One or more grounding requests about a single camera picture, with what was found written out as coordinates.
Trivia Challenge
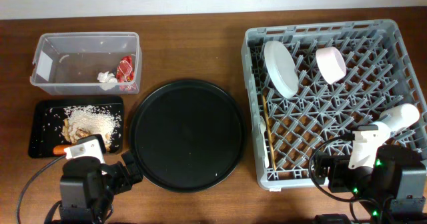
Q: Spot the orange carrot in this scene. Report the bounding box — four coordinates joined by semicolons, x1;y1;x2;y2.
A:
53;145;70;156

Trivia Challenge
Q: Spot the pistachio shells and rice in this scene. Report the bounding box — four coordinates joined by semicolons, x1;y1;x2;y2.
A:
53;105;123;153

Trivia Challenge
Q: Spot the white paper cup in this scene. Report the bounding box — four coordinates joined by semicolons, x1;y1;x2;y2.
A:
380;103;420;132

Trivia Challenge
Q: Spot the white plastic fork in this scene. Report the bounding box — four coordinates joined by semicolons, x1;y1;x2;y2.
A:
260;116;270;168

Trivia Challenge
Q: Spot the wooden chopstick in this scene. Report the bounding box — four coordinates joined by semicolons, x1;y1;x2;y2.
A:
262;95;277;171

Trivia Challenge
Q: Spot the red snack wrapper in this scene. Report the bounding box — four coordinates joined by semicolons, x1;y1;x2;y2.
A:
116;55;134;83

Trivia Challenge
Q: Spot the small pink saucer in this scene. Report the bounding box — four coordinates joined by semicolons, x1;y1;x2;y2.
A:
316;47;346;84

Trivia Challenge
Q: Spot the grey plate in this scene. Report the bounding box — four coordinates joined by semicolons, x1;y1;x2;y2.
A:
264;41;299;99

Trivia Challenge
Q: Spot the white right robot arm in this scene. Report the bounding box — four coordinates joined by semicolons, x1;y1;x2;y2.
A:
310;145;426;223

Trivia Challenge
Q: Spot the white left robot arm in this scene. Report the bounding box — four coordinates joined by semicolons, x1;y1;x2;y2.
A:
44;152;143;224

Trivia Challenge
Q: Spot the grey dishwasher rack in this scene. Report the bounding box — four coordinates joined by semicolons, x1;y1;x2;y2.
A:
241;19;426;191

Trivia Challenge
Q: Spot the round black serving tray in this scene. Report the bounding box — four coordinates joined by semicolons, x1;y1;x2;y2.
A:
128;79;247;193

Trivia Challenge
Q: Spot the black rectangular tray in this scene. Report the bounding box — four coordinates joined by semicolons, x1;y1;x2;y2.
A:
28;96;124;159

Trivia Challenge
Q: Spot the crumpled white tissue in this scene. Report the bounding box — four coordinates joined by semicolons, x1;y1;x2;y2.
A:
97;71;117;91

